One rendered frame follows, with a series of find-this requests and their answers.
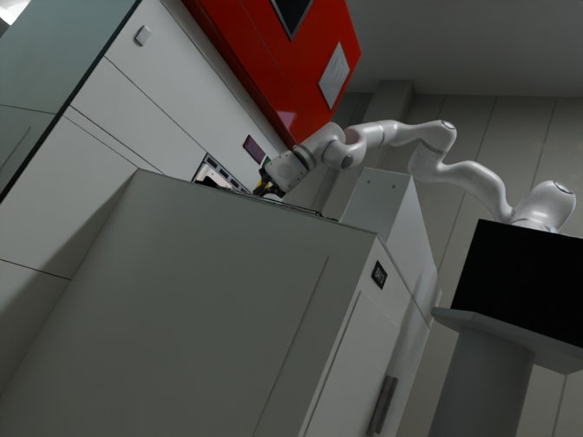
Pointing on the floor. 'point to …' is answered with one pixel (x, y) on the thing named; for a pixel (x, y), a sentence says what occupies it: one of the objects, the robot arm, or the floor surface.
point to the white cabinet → (220, 327)
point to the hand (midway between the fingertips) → (258, 192)
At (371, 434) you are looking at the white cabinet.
